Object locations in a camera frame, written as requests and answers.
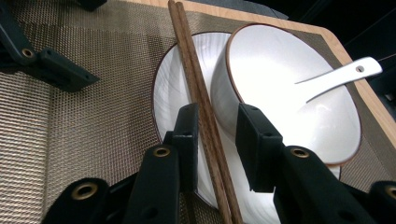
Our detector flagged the brown wooden chopstick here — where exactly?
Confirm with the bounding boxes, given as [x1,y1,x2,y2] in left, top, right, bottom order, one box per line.
[175,1,245,224]
[167,0,233,224]

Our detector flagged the white plate with brown rim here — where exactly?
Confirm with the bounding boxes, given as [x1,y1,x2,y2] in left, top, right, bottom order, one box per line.
[151,31,342,224]

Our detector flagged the brown woven placemat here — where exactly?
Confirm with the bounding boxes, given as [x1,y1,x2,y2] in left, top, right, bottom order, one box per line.
[0,0,396,224]

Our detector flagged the white ceramic spoon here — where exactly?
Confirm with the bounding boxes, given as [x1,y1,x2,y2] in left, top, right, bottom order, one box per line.
[293,56,384,104]

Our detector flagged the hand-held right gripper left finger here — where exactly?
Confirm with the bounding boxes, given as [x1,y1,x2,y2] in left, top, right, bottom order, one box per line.
[163,102,201,193]

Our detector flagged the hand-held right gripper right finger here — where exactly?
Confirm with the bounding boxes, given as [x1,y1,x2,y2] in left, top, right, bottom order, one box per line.
[234,103,286,193]

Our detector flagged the white bowl with brown rim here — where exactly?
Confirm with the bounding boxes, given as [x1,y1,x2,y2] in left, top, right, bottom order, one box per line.
[209,22,362,166]

